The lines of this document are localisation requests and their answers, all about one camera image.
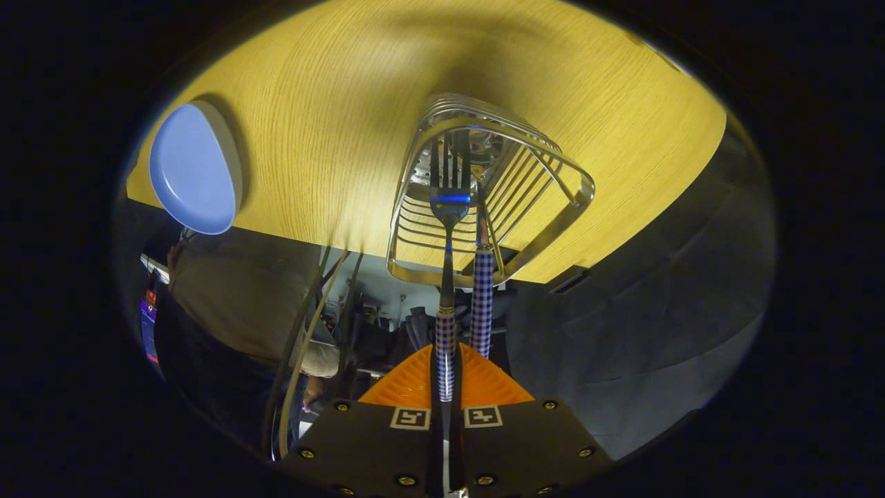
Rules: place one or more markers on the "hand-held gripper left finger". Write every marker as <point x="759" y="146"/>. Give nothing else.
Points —
<point x="359" y="449"/>

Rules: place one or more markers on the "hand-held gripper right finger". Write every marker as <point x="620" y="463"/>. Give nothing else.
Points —
<point x="532" y="449"/>

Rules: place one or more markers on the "person's black shirt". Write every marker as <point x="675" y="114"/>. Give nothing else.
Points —
<point x="207" y="373"/>

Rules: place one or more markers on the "lit screen device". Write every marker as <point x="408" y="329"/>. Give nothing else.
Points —
<point x="148" y="332"/>

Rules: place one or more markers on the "small red device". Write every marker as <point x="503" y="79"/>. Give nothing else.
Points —
<point x="150" y="297"/>

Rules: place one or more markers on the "white power strip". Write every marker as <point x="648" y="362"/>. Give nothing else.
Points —
<point x="155" y="268"/>

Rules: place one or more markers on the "blue round plate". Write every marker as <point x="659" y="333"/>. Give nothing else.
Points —
<point x="193" y="173"/>

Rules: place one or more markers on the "black table bracket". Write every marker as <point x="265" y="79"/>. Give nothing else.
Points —
<point x="568" y="280"/>

